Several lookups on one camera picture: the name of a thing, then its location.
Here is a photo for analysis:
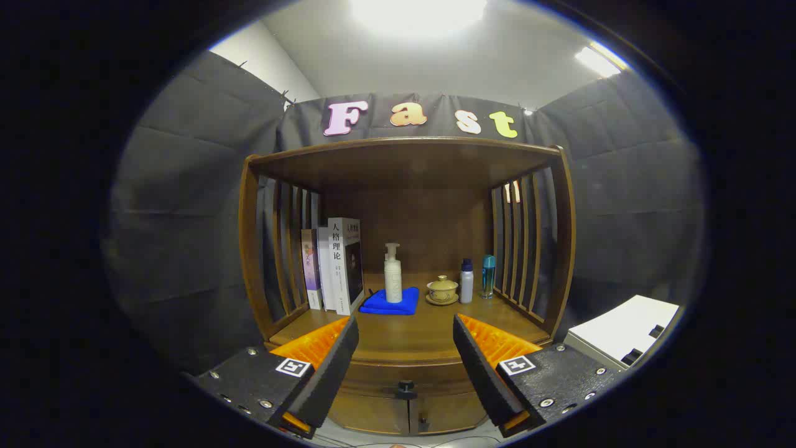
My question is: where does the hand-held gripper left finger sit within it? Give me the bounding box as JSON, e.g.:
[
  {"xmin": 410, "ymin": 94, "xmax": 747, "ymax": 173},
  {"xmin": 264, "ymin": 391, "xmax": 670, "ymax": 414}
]
[{"xmin": 182, "ymin": 315, "xmax": 360, "ymax": 440}]

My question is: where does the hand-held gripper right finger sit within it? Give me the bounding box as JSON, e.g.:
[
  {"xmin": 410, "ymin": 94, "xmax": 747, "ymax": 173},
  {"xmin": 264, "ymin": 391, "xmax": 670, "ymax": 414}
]
[{"xmin": 453, "ymin": 314, "xmax": 627, "ymax": 437}]

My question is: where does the wooden drawer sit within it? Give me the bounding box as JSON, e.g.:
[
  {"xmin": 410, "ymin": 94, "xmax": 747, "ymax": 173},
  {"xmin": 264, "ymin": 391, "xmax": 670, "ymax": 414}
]
[{"xmin": 339, "ymin": 361, "xmax": 483, "ymax": 399}]

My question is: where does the wooden countertop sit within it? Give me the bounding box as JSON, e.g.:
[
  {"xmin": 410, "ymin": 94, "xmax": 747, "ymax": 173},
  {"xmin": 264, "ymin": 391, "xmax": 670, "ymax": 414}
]
[{"xmin": 269, "ymin": 271, "xmax": 553, "ymax": 368}]

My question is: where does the wooden cabinet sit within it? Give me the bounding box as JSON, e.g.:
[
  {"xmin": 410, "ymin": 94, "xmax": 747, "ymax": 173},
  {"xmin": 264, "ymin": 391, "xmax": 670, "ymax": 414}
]
[{"xmin": 238, "ymin": 137, "xmax": 576, "ymax": 436}]

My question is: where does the blue folded cloth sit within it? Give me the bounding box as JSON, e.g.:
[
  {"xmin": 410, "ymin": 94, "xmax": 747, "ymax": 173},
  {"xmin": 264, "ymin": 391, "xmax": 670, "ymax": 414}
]
[{"xmin": 359, "ymin": 287, "xmax": 420, "ymax": 316}]

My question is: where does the yellow lidded tea cup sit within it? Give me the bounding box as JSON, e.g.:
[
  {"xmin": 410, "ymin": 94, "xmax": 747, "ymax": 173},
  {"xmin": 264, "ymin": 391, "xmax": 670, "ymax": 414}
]
[{"xmin": 427, "ymin": 275, "xmax": 459, "ymax": 302}]

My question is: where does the clear blue bottle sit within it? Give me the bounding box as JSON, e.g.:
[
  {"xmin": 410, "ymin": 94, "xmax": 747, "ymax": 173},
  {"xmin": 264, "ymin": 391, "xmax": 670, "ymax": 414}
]
[{"xmin": 481, "ymin": 254, "xmax": 497, "ymax": 299}]

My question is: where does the thin white book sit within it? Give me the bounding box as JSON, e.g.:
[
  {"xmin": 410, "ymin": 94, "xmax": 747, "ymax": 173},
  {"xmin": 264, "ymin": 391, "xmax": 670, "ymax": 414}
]
[{"xmin": 317, "ymin": 226, "xmax": 336, "ymax": 312}]

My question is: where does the purple white book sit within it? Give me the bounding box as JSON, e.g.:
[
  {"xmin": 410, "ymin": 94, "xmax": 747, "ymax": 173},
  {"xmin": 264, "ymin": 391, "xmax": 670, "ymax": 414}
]
[{"xmin": 301, "ymin": 228, "xmax": 323, "ymax": 310}]

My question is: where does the large white book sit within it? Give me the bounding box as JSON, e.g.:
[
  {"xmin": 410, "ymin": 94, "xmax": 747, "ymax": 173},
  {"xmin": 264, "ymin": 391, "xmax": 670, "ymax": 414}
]
[{"xmin": 328, "ymin": 217, "xmax": 365, "ymax": 316}]

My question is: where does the white pump bottle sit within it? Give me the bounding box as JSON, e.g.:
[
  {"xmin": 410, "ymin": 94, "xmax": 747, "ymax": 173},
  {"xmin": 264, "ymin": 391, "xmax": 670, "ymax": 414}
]
[{"xmin": 384, "ymin": 243, "xmax": 403, "ymax": 304}]

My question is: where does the ceiling tube light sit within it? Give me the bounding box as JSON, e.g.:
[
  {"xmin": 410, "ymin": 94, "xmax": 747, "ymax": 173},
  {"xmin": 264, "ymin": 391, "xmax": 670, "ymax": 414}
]
[{"xmin": 573, "ymin": 40, "xmax": 629, "ymax": 78}]

